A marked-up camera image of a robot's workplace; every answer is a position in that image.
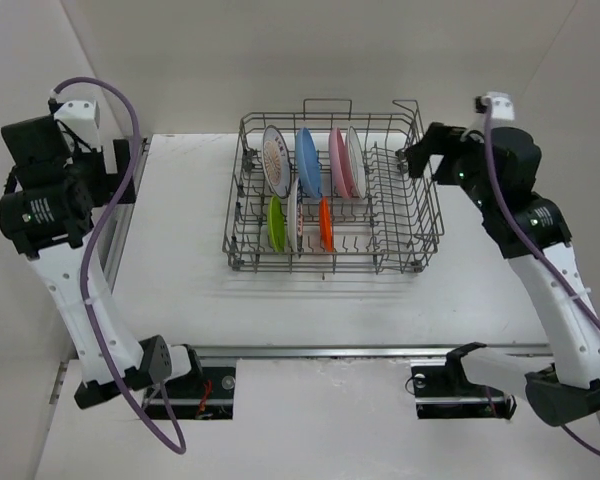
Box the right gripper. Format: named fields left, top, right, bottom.
left=404, top=121, right=499, bottom=213

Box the white plate teal rim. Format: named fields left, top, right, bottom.
left=287, top=178, right=303, bottom=255

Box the lime green plate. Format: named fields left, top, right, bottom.
left=267, top=196, right=286, bottom=252

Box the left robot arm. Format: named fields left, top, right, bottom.
left=0, top=115, right=204, bottom=409

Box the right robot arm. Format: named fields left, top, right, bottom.
left=404, top=122, right=600, bottom=427

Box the plain white plate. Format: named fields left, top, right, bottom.
left=346, top=126, right=367, bottom=198

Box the pink plate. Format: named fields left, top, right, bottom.
left=329, top=128, right=352, bottom=199

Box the blue plate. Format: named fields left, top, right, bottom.
left=295, top=128, right=322, bottom=199

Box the white plate orange sunburst pattern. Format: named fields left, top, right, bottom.
left=262, top=125, right=291, bottom=198

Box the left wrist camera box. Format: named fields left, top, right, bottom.
left=50, top=100, right=102, bottom=152

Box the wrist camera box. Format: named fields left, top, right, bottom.
left=50, top=100, right=102, bottom=152
left=472, top=91, right=516, bottom=133

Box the left aluminium rail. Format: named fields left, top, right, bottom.
left=100, top=137, right=151, bottom=290

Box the aluminium rail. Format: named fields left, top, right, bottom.
left=187, top=342, right=554, bottom=360
left=100, top=137, right=151, bottom=290

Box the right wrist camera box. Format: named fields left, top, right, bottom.
left=472, top=91, right=516, bottom=133

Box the grey wire dish rack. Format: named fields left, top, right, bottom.
left=222, top=99, right=444, bottom=275

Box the front aluminium rail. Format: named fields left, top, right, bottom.
left=187, top=342, right=554, bottom=360

